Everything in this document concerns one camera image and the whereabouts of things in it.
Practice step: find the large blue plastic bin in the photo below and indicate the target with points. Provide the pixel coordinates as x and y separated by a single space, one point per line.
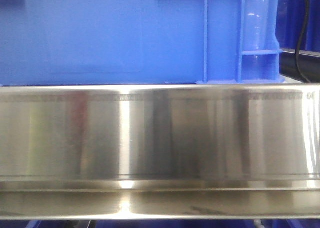
95 42

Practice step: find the dark blue bin behind right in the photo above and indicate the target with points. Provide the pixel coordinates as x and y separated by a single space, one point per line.
290 18

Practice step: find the blue bin lower shelf centre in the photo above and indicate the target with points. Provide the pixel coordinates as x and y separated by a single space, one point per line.
215 223

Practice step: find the blue bin shelf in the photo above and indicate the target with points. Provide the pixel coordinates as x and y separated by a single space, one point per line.
215 223
46 224

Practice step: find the blue bin lower shelf left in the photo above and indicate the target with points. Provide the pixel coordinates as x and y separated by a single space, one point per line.
46 224

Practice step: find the stainless steel shelf front rail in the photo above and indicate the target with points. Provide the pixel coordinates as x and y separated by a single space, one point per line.
121 152

